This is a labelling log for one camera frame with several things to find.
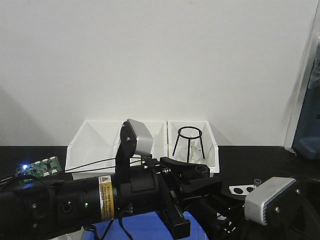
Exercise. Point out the blue plastic tray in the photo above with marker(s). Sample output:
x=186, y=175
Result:
x=148, y=226

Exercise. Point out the white test tube rack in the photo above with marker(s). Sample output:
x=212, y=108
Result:
x=241, y=190

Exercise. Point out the test tube in rack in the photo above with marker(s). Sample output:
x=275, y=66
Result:
x=257, y=182

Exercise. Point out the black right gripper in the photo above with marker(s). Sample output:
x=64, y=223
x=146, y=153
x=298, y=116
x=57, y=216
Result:
x=281, y=208

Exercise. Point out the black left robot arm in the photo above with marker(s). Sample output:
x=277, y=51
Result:
x=36, y=209

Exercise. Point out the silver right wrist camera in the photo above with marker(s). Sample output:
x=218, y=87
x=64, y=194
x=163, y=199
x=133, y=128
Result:
x=256, y=202

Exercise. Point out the glassware in right bin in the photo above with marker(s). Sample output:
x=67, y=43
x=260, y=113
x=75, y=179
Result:
x=195, y=154

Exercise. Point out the black wire tripod stand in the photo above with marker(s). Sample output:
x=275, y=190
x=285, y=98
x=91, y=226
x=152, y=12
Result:
x=193, y=137

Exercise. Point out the left white storage bin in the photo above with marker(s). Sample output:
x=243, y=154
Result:
x=93, y=149

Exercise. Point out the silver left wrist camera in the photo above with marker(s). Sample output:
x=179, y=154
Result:
x=143, y=137

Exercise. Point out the right white storage bin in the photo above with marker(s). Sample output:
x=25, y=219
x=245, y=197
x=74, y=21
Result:
x=211, y=149

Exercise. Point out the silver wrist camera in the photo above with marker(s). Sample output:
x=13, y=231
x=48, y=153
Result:
x=143, y=137
x=256, y=202

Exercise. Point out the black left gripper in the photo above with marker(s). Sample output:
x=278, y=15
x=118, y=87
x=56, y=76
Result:
x=141, y=189

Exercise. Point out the green circuit board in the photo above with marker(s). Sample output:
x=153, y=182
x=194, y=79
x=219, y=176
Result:
x=41, y=168

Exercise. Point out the white storage bin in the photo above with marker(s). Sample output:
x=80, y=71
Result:
x=93, y=149
x=211, y=149

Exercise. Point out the grey pegboard drying rack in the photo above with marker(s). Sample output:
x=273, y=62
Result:
x=307, y=135

